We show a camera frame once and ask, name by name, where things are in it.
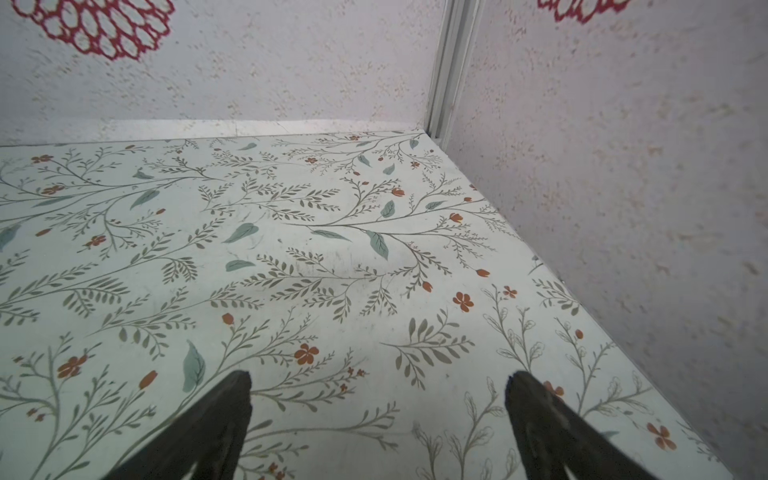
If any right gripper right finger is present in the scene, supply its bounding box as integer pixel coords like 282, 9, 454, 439
505, 371, 654, 480

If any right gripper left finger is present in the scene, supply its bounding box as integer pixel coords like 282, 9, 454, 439
106, 370, 252, 480

